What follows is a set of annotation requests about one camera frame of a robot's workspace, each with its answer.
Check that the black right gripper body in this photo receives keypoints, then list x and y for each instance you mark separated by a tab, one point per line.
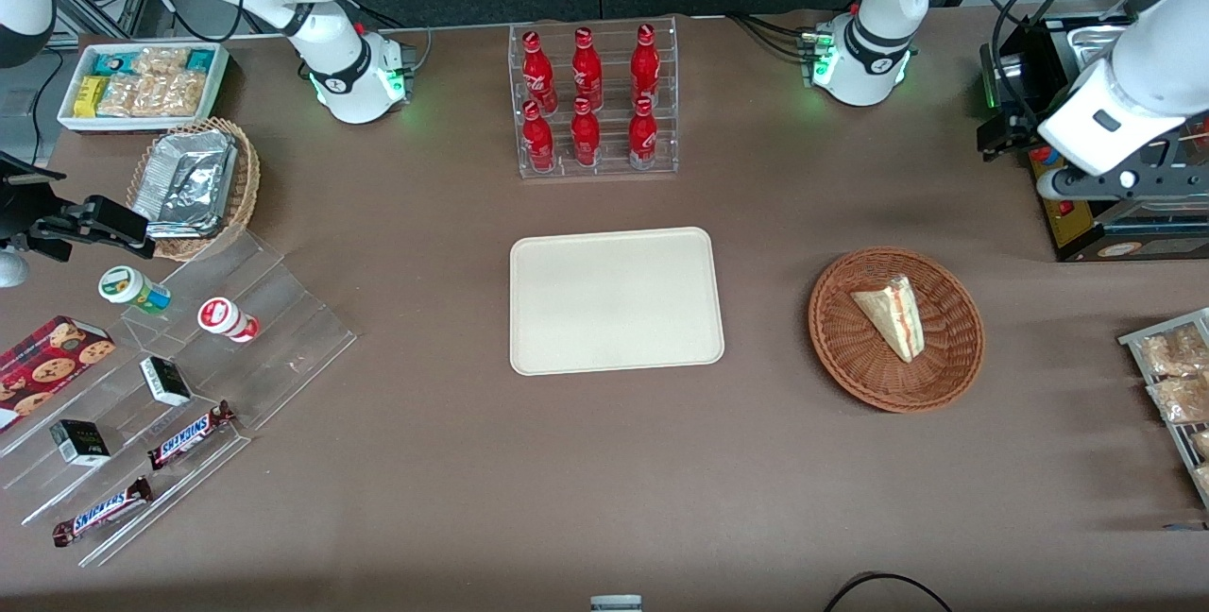
21	204

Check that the triangular sandwich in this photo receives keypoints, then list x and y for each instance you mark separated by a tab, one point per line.
893	314

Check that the oval wicker basket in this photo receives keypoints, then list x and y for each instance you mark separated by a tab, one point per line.
246	187

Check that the round brown wicker basket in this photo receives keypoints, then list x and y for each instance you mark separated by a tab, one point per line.
850	357

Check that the beige plastic tray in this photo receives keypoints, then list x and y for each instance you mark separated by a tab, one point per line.
614	305

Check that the green lid yogurt cup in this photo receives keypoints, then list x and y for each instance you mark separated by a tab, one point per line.
127	286

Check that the stacked aluminium foil trays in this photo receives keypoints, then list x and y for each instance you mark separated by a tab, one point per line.
184	182

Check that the steel food pan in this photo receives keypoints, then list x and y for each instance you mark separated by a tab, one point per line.
1100	45

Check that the wooden skewer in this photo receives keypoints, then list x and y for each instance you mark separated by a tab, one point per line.
1198	132

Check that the white rectangular snack bin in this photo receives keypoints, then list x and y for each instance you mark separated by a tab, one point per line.
68	119

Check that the black food warmer machine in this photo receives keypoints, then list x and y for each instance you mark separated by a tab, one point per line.
1086	229

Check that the red chocolate cookie box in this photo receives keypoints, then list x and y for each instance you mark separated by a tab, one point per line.
47	366

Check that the yellow snack packet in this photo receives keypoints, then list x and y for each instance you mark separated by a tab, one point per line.
90	95

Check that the clear rice cracker bag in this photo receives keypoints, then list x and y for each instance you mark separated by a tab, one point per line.
161	61
170	95
118	97

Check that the red lid yogurt cup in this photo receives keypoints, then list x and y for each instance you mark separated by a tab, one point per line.
222	316

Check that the teal snack packet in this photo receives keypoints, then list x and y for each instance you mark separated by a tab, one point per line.
199	60
111	62

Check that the small black box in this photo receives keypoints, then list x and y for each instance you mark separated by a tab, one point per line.
165	381
80	442

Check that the clear acrylic stepped display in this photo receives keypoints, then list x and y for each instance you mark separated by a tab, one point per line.
283	348

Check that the clear bag of snacks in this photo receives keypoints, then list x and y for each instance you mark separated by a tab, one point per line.
1181	399
1203	480
1201	444
1171	352

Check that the Snickers chocolate bar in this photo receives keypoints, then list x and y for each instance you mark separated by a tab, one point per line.
99	513
189	435

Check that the red cola bottle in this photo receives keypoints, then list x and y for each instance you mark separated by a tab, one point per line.
538	142
587	72
645	69
642	138
539	74
586	138

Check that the clear acrylic bottle rack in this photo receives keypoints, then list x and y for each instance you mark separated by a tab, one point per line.
614	173

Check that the small grey box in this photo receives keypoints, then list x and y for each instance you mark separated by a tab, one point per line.
616	603

